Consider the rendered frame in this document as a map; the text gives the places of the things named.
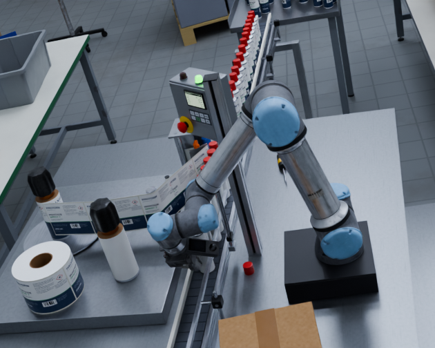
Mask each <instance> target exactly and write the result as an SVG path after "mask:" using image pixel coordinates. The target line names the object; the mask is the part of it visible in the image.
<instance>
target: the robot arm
mask: <svg viewBox="0 0 435 348"><path fill-rule="evenodd" d="M241 111H242V113H241V115H240V116H239V117H238V119H237V120H236V122H235V123H234V125H233V126H232V127H231V129H230V131H229V132H228V133H227V134H226V136H225V138H224V139H223V140H222V142H221V143H220V145H219V146H218V147H217V149H216V150H215V152H214V153H213V154H212V156H211V158H210V159H209V160H208V162H207V163H206V165H205V166H204V168H203V169H202V170H201V172H200V174H199V175H198V176H197V177H196V178H195V179H194V180H191V181H190V182H189V183H188V184H187V186H186V190H185V208H184V211H182V212H180V213H176V214H172V215H168V214H166V213H163V212H159V213H155V214H153V215H152V216H151V217H150V218H149V220H148V223H147V229H148V232H149V233H150V235H151V237H152V238H153V239H154V240H155V241H156V242H157V243H158V244H159V250H160V251H165V252H164V253H165V255H164V256H165V257H164V258H166V261H165V263H167V265H168V266H169V267H170V268H172V267H182V268H183V269H190V270H191V271H197V270H200V268H201V267H202V259H201V256H207V257H213V258H216V257H218V256H219V247H220V243H219V242H218V241H212V240H202V239H197V238H189V237H191V236H194V235H199V234H201V233H208V232H209V231H212V230H214V229H216V228H218V227H219V220H218V214H217V211H216V210H215V207H214V206H213V205H212V204H211V200H212V199H213V197H214V196H215V194H216V193H217V192H218V191H219V189H220V187H221V186H222V185H223V183H224V182H225V181H226V179H227V178H228V176H229V175H230V174H231V172H232V171H233V169H234V168H235V167H236V166H237V164H238V163H239V161H240V160H241V159H242V157H243V156H244V154H245V153H246V152H247V151H248V149H249V148H250V146H251V145H252V143H253V142H254V141H255V139H256V138H257V137H258V138H259V139H260V140H261V141H262V142H263V143H265V144H266V146H267V148H268V149H269V150H270V151H271V152H274V153H277V154H278V156H279V157H280V159H281V161H282V163H283V164H284V167H285V168H286V170H287V172H288V174H289V175H290V177H291V179H292V180H293V183H294V184H295V186H296V188H297V189H298V191H299V193H300V194H301V196H302V198H303V200H304V202H305V204H306V205H307V207H308V209H309V211H310V212H311V217H310V223H311V225H312V227H313V229H314V231H315V232H316V234H317V236H316V243H315V252H316V257H317V258H318V259H319V260H320V261H321V262H324V263H326V264H332V265H341V264H347V263H350V262H353V261H354V260H356V259H358V258H359V257H360V256H361V255H362V253H363V250H364V246H363V235H362V233H361V232H360V229H359V226H358V222H357V219H356V216H355V213H354V209H353V206H352V203H351V197H350V195H351V193H350V192H349V188H348V187H347V186H346V185H344V184H339V183H329V181H328V179H327V177H326V175H325V173H324V172H323V170H322V168H321V166H320V164H319V163H318V160H317V159H316V156H315V155H314V153H313V151H312V149H311V147H310V145H309V143H308V142H307V140H306V138H305V136H306V134H307V127H306V126H305V123H304V122H303V120H302V118H301V116H300V114H299V112H298V110H297V108H296V105H295V102H294V98H293V94H292V92H291V90H290V89H289V87H288V86H287V85H285V84H284V83H282V82H281V81H277V80H268V81H264V82H262V83H261V84H258V85H257V86H256V87H255V88H254V89H253V91H252V92H251V94H250V95H249V96H248V98H247V99H246V101H245V102H244V104H243V105H242V107H241ZM183 264H185V265H184V266H183Z"/></svg>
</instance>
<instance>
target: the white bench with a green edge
mask: <svg viewBox="0 0 435 348"><path fill-rule="evenodd" d="M89 40H90V36H89V35H83V36H79V37H73V38H69V39H62V40H59V41H52V42H48V43H46V46H47V49H48V54H49V57H50V62H51V67H50V69H49V71H48V73H47V75H46V77H45V79H44V81H43V83H42V85H41V88H40V89H39V92H38V94H37V96H36V98H35V100H34V102H33V103H32V104H27V105H23V106H18V107H14V108H7V109H3V110H0V233H1V235H2V237H3V239H4V241H5V243H4V245H3V247H2V249H1V251H0V268H1V266H2V265H3V263H4V261H5V260H6V258H7V257H8V254H9V252H10V251H11V249H12V248H13V246H14V245H15V242H16V241H17V239H18V237H19V236H18V234H19V232H20V229H21V227H22V225H23V223H24V221H25V219H26V217H27V214H28V212H29V210H30V208H31V206H32V204H33V202H34V200H35V198H36V196H35V195H33V193H32V190H30V192H29V194H28V196H27V198H26V201H25V202H24V204H23V206H22V208H21V210H20V212H19V214H18V216H17V219H16V220H15V222H14V224H12V221H11V219H10V217H9V215H8V213H7V211H6V208H5V206H4V205H3V201H4V200H5V198H6V196H7V194H8V192H9V190H10V188H11V187H12V185H13V183H14V181H15V179H16V178H17V176H18V174H19V171H20V170H21V168H22V166H23V164H24V162H25V160H26V159H27V157H28V155H29V154H32V155H31V156H30V158H34V157H36V156H37V155H36V154H34V153H35V151H36V150H35V147H34V144H35V142H36V141H37V138H38V136H43V135H50V134H55V133H59V134H58V136H57V138H56V140H55V142H54V144H53V145H52V148H51V149H50V152H49V154H48V156H47V158H46V160H45V162H44V163H43V166H44V167H45V168H47V169H48V171H49V168H50V166H51V164H52V162H53V160H54V158H55V156H56V154H57V151H58V150H59V147H60V146H61V143H62V142H63V140H64V137H65V135H66V133H67V131H73V130H78V129H83V128H90V127H94V126H101V125H103V127H104V130H105V132H106V135H107V138H108V141H110V140H112V141H111V142H110V143H111V144H116V143H117V140H114V139H115V138H116V134H115V131H114V128H113V125H112V122H111V120H110V117H109V114H108V111H107V109H106V105H105V103H104V99H103V97H102V94H101V91H100V89H99V85H98V83H97V80H96V77H95V74H94V71H93V68H92V66H91V63H90V60H89V58H88V54H87V52H86V45H87V43H88V41H89ZM79 61H80V63H81V66H82V68H83V71H84V74H85V76H86V80H87V82H88V85H89V88H90V91H91V93H92V96H93V99H94V101H95V105H96V107H97V110H98V113H99V116H100V118H101V119H94V120H90V121H85V122H78V123H74V124H66V125H63V126H55V127H51V128H43V127H44V125H45V123H46V122H47V120H48V118H49V116H50V114H51V112H52V110H53V108H54V107H55V104H56V103H57V101H58V99H59V97H60V95H61V94H62V92H63V90H64V88H65V86H66V84H67V83H68V80H69V79H70V76H71V75H72V73H73V71H74V69H75V67H76V66H77V64H78V62H79Z"/></svg>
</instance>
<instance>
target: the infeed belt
mask: <svg viewBox="0 0 435 348"><path fill-rule="evenodd" d="M230 194H231V196H230V198H229V199H227V200H226V201H227V206H226V207H224V209H225V212H226V216H227V220H228V221H229V218H230V214H231V209H232V206H233V195H232V192H231V190H230ZM222 223H223V221H222ZM223 226H224V223H223ZM221 236H222V241H221V242H220V247H219V256H218V257H216V258H214V264H215V271H214V272H213V273H210V274H209V278H208V281H207V284H206V290H205V293H204V299H203V301H205V300H211V299H212V296H213V290H214V286H215V281H216V278H217V274H218V268H219V265H220V259H221V255H222V250H223V246H224V240H225V237H226V231H225V228H224V231H223V232H222V233H221ZM203 276H204V274H202V273H201V272H200V270H197V271H193V275H192V278H191V283H190V287H189V289H188V294H187V297H186V302H185V305H184V310H183V313H182V317H181V320H180V325H179V329H178V332H177V336H176V339H175V344H174V347H173V348H186V345H187V342H188V339H189V333H190V330H191V325H192V321H193V316H194V313H195V308H196V304H197V299H198V296H199V293H200V288H201V284H202V279H203ZM209 309H210V304H206V305H202V307H201V311H200V316H199V319H198V323H197V328H196V331H195V337H194V340H193V346H192V348H201V346H202V340H203V337H204V331H205V327H206V321H207V318H208V314H209Z"/></svg>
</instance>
